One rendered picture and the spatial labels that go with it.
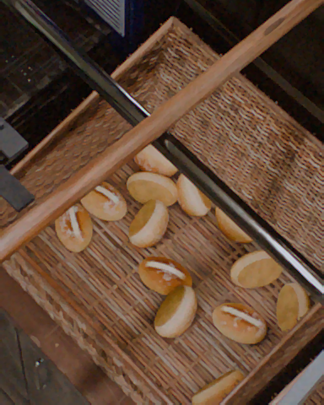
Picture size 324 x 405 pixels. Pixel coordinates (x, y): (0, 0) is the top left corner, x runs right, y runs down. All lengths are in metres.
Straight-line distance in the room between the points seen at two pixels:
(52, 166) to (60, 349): 0.33
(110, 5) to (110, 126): 0.24
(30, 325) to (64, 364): 0.10
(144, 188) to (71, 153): 0.15
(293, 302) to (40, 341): 0.45
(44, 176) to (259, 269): 0.42
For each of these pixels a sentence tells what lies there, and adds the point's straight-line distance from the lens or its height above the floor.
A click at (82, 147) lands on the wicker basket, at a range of 2.11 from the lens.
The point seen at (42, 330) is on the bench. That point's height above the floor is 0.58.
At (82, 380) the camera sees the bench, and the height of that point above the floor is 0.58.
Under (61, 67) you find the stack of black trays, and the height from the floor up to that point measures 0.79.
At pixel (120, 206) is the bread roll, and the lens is 2.09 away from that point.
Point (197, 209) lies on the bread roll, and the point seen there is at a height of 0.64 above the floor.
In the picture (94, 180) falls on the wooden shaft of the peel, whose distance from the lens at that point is 1.46.
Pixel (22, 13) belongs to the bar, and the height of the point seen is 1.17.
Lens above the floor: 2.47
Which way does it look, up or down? 61 degrees down
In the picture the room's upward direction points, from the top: 5 degrees clockwise
